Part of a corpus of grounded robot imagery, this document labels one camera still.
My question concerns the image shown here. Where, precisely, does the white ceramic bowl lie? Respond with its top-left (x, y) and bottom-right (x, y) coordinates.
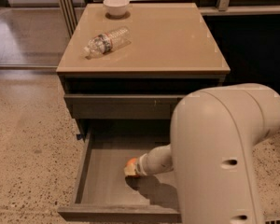
top-left (103, 0), bottom-right (130, 17)

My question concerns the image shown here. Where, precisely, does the metal window frame rail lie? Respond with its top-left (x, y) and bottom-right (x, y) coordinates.
top-left (58, 0), bottom-right (77, 36)

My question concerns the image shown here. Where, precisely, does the clear plastic water bottle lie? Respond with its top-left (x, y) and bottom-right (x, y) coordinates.
top-left (83, 26), bottom-right (131, 59)

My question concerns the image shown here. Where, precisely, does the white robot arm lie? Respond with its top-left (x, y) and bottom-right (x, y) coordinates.
top-left (124, 83), bottom-right (280, 224)

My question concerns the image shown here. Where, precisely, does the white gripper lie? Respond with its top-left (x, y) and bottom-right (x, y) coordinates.
top-left (124, 145), bottom-right (174, 176)

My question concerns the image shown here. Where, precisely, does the orange fruit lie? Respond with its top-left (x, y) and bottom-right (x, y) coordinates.
top-left (126, 158), bottom-right (137, 171)

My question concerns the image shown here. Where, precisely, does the closed grey top drawer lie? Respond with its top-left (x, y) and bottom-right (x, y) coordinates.
top-left (64, 94), bottom-right (183, 119)

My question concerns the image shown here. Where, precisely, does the open grey middle drawer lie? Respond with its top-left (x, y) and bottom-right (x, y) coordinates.
top-left (58, 119), bottom-right (181, 224)

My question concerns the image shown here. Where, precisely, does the brown drawer cabinet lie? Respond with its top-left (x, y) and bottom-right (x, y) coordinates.
top-left (57, 3), bottom-right (230, 135)

